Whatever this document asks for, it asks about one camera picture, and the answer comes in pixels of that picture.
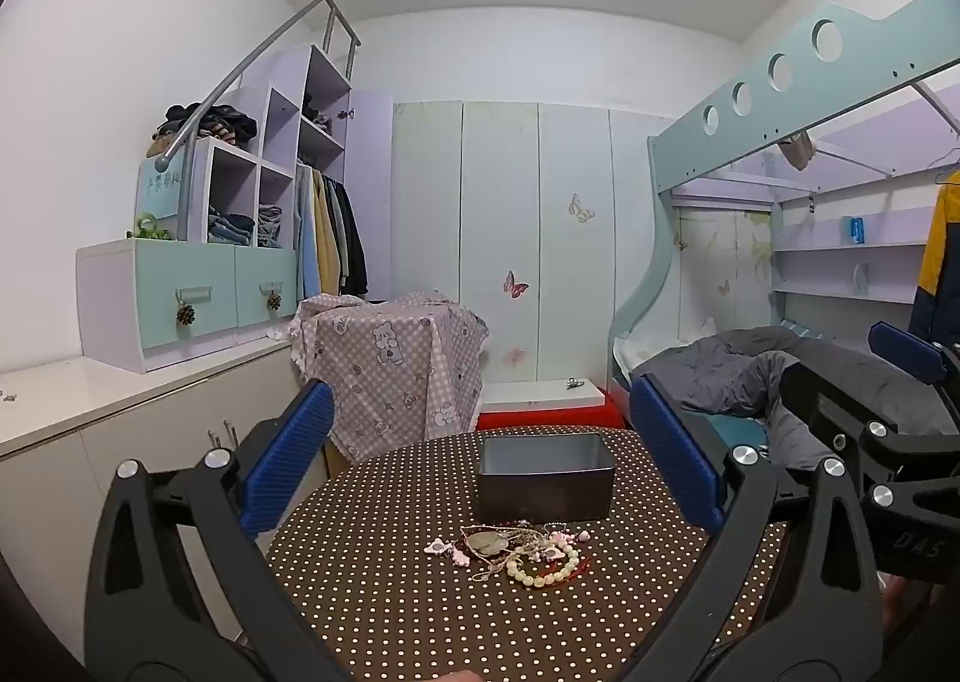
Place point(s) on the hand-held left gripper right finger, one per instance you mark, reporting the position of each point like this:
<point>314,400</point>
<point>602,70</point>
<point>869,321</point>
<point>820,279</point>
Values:
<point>675,449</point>

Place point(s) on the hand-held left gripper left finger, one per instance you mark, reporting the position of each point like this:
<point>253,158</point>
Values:
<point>289,457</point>

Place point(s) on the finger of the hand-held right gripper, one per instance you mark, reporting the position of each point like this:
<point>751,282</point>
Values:
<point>907,350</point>
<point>825,401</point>

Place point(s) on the black metal box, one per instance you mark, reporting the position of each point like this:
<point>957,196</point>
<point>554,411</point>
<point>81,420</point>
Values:
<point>547,494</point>

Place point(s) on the grey-green stone pendant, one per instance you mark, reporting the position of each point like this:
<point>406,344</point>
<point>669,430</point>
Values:
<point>487,543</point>

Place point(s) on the teal bedsheet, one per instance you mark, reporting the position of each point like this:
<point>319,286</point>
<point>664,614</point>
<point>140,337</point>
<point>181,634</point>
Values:
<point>739,431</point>

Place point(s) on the grey duvet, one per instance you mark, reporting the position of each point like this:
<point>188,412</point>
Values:
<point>720,374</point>

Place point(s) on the white pillow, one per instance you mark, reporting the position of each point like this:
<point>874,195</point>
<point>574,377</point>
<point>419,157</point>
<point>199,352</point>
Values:
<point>652,356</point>

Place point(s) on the yellow and navy jacket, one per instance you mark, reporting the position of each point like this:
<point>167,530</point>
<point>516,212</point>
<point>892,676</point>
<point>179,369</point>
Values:
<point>941,254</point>

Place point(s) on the lilac bed shelves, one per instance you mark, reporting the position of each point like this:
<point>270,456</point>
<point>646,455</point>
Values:
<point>840,254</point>

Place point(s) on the blue can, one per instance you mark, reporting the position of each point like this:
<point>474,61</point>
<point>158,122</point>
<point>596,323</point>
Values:
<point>858,230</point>

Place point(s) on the pink bear-print cloth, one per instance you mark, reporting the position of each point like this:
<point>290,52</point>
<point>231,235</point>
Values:
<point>390,367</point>

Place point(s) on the white board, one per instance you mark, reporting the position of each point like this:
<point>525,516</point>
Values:
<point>532,395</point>

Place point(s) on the white low cabinet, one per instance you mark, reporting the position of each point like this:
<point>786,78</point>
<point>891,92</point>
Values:
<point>112,442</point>

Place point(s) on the round polka-dot table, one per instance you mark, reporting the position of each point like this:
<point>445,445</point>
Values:
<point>375,614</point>

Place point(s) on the teal drawer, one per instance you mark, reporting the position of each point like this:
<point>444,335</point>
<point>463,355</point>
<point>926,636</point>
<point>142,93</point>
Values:
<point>165,311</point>
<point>259,277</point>

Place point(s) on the clothes hanger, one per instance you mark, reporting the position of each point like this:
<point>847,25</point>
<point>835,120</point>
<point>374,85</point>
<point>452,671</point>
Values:
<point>946,157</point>

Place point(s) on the tan hanging coat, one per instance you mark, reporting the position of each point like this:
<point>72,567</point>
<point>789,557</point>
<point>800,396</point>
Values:
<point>326,239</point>

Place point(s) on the dark hanging clothes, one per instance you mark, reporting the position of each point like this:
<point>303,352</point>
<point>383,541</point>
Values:
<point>352,239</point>

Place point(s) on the beige hanging bag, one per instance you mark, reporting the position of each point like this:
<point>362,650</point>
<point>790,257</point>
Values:
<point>799,150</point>

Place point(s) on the pink butterfly sticker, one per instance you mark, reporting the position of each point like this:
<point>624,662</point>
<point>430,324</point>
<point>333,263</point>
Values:
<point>514,286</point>

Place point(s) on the folded jeans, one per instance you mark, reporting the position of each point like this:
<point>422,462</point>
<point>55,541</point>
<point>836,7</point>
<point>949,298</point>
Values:
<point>229,226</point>
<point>270,221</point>

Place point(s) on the teal drawer cabinet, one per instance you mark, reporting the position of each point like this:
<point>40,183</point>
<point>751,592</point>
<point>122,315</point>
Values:
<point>105,299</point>

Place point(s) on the beige butterfly sticker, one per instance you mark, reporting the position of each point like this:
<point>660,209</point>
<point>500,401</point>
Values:
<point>581,209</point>

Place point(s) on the white wardrobe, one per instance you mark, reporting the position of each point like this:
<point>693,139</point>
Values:
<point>487,202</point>

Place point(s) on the pile of dark clothes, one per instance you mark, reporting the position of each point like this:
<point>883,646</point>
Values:
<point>217,123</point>

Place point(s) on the lilac stair shelf unit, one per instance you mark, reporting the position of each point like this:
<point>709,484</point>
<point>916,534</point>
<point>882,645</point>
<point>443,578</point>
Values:
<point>322,67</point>

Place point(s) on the grey metal handrail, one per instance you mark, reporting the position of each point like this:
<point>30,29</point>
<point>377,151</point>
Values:
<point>255,63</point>

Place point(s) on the teal bunk bed frame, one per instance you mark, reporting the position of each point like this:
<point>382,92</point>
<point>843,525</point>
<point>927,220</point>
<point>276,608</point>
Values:
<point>862,63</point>

